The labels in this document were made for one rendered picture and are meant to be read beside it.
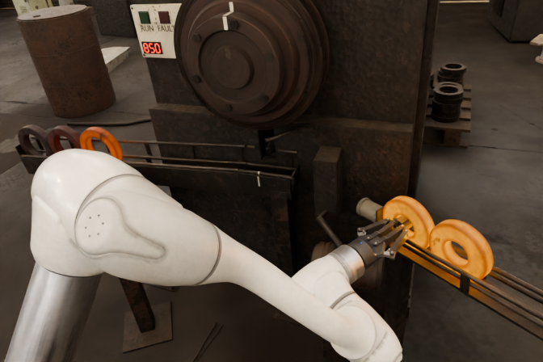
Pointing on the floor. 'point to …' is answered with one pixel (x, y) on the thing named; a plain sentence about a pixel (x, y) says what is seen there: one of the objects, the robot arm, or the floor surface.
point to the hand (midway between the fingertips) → (408, 219)
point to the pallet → (448, 107)
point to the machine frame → (409, 33)
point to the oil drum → (68, 60)
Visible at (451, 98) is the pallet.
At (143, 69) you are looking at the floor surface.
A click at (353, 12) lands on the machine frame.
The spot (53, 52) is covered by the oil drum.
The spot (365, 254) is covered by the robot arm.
